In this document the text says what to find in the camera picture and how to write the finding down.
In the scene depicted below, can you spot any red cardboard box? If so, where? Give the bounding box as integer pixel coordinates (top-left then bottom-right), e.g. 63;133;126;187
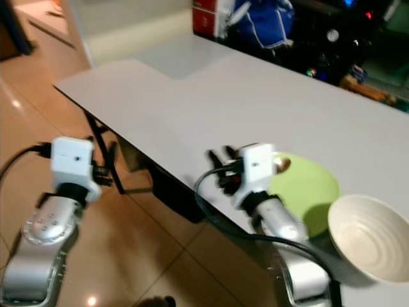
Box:
192;0;234;39

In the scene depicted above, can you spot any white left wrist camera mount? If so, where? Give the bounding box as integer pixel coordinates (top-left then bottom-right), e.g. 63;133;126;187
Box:
50;136;96;202

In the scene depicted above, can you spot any black box under table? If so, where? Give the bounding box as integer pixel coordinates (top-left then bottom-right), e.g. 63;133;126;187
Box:
147;163;205;221

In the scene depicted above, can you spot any blue fabric bag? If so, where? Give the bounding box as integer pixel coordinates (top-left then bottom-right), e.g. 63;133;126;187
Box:
233;0;295;50

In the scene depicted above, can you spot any black table leg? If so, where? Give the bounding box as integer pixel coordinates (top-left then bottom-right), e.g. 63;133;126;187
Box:
83;112;125;194

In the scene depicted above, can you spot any white ribbed bowl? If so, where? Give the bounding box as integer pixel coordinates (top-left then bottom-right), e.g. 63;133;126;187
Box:
327;194;409;287

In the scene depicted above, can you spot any green round plate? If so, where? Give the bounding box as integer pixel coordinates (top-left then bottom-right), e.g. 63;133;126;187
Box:
268;152;341;240

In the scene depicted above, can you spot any small brown round object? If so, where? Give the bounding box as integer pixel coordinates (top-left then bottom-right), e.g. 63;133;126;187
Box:
274;158;291;175

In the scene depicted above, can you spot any orange wooden object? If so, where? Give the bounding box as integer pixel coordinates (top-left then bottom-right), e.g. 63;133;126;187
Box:
342;74;397;106

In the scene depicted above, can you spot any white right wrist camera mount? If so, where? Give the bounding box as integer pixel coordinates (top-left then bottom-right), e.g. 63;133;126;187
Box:
232;143;277;210

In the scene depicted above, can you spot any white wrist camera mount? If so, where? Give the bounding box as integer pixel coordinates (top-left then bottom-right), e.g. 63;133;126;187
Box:
232;143;277;210
50;136;96;202

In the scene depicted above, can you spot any black equipment pile with lights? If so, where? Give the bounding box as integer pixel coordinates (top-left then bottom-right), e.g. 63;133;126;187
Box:
291;0;409;87

